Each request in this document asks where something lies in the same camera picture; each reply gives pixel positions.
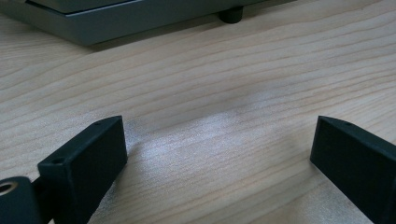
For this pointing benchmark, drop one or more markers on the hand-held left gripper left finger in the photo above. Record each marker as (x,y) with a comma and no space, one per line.
(84,168)

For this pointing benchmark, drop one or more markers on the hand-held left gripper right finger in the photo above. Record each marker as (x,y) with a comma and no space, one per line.
(358,168)

